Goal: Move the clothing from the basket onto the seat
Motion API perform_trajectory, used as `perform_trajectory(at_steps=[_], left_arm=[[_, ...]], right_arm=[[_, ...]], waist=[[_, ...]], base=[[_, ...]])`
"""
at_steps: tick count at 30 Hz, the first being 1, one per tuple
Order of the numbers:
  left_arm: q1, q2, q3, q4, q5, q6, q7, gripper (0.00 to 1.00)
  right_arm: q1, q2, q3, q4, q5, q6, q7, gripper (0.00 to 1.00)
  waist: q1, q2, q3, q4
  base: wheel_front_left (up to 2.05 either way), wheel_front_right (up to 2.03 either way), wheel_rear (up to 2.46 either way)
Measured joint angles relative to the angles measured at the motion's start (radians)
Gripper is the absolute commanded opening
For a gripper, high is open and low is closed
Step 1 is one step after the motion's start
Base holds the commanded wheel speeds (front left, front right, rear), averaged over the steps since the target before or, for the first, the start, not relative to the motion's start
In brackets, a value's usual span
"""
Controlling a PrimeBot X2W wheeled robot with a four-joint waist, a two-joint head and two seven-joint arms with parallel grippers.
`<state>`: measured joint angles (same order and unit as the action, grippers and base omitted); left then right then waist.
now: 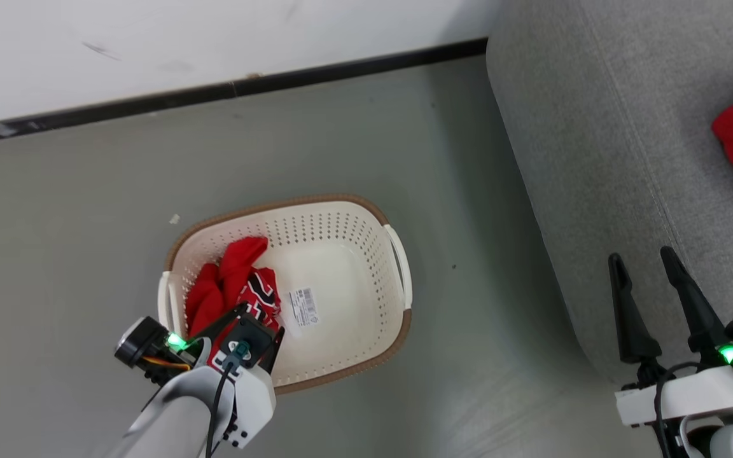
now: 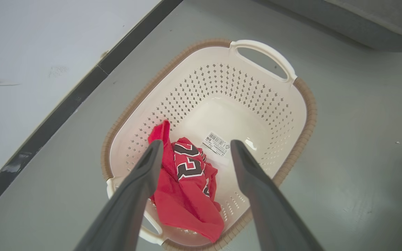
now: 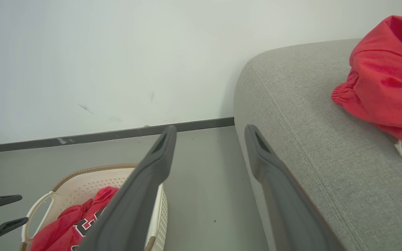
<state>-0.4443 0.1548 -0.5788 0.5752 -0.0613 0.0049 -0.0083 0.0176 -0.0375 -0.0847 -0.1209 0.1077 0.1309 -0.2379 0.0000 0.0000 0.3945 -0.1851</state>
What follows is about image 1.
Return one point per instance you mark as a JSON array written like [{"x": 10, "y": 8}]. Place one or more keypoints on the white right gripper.
[{"x": 691, "y": 394}]

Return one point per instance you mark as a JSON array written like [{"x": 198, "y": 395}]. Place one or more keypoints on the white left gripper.
[{"x": 252, "y": 394}]

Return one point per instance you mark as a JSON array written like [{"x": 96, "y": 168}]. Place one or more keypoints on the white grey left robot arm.
[{"x": 175, "y": 413}]

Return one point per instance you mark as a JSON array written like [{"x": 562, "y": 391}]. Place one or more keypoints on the grey fabric sofa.
[{"x": 595, "y": 159}]

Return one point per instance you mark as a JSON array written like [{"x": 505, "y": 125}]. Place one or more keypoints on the white barcode label sticker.
[{"x": 303, "y": 307}]

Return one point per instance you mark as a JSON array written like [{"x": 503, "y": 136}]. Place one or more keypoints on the cream perforated laundry basket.
[{"x": 341, "y": 267}]

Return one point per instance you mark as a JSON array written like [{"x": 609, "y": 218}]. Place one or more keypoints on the black baseboard strip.
[{"x": 150, "y": 102}]

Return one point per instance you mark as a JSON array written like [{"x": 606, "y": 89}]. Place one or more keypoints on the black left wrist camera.
[{"x": 140, "y": 340}]

